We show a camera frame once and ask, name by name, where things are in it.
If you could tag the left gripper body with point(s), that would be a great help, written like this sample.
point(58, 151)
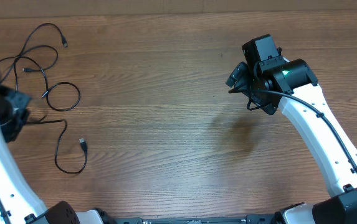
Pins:
point(13, 111)

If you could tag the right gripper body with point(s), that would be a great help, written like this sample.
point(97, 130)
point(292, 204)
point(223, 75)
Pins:
point(244, 79)

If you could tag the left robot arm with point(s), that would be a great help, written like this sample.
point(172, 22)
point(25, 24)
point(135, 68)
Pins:
point(18, 202)

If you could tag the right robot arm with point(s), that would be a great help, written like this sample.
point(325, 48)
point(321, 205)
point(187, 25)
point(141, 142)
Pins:
point(305, 106)

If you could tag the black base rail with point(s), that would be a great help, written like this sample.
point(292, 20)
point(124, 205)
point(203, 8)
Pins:
point(193, 221)

